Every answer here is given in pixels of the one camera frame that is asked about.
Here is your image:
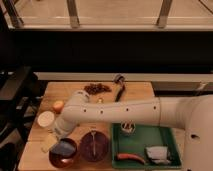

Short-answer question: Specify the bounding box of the green plastic tray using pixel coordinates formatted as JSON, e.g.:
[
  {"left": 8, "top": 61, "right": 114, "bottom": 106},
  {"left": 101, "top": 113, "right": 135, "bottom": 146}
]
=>
[{"left": 111, "top": 124, "right": 182, "bottom": 170}]

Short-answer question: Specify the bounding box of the orange bowl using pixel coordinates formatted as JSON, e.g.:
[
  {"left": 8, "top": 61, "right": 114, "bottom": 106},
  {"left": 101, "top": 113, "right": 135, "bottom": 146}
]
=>
[{"left": 49, "top": 138, "right": 78, "bottom": 169}]

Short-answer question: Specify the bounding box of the black chair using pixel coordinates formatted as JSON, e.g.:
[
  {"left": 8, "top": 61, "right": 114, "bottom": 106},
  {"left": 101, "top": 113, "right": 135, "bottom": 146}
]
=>
[{"left": 0, "top": 67, "right": 41, "bottom": 171}]

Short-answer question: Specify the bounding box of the purple bowl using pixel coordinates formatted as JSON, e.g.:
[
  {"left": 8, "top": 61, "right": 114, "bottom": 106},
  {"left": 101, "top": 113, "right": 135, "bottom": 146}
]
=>
[{"left": 79, "top": 131, "right": 109, "bottom": 162}]

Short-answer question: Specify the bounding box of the grey folded cloth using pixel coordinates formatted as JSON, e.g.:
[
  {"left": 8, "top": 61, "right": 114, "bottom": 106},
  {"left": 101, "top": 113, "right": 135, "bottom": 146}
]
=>
[{"left": 145, "top": 146, "right": 171, "bottom": 165}]

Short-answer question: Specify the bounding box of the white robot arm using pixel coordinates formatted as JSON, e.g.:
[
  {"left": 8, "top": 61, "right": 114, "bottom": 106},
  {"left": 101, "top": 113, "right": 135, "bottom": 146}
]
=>
[{"left": 41, "top": 90, "right": 213, "bottom": 171}]

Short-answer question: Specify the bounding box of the blue sponge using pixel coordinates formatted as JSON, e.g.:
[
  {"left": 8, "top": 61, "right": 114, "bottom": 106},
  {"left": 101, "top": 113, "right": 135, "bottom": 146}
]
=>
[{"left": 51, "top": 141, "right": 76, "bottom": 158}]

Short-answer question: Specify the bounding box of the orange fruit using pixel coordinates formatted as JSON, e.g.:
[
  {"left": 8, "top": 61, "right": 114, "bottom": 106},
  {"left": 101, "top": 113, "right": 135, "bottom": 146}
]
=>
[{"left": 52, "top": 100, "right": 64, "bottom": 114}]

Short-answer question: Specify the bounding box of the orange carrot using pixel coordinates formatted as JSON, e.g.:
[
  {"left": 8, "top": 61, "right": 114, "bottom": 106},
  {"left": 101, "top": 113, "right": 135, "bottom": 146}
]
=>
[{"left": 116, "top": 153, "right": 146, "bottom": 164}]

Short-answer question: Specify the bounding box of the small metal cup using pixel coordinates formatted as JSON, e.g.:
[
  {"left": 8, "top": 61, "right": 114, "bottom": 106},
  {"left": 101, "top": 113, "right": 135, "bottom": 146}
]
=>
[{"left": 120, "top": 122, "right": 136, "bottom": 136}]

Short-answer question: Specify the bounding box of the metal fork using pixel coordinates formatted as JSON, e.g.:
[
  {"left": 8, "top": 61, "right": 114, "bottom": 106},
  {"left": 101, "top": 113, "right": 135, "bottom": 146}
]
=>
[{"left": 91, "top": 131, "right": 96, "bottom": 157}]

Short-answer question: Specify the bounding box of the white lidded jar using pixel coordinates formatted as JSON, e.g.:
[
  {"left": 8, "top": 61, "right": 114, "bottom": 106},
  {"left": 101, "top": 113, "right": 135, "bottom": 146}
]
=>
[{"left": 37, "top": 111, "right": 55, "bottom": 132}]

